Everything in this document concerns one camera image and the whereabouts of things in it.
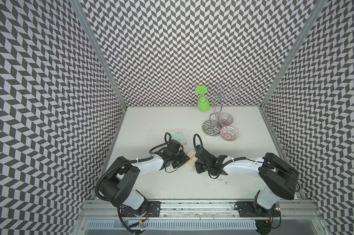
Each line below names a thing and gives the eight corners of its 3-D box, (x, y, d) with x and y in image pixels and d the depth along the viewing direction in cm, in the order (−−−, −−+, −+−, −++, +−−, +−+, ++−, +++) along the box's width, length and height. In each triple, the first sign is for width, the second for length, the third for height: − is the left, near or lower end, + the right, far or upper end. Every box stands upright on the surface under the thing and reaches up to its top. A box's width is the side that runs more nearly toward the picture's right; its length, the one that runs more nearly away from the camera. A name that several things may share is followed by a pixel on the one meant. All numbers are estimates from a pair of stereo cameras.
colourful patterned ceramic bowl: (221, 142, 99) (223, 138, 96) (219, 129, 106) (220, 126, 103) (237, 142, 99) (239, 138, 96) (234, 129, 106) (236, 126, 103)
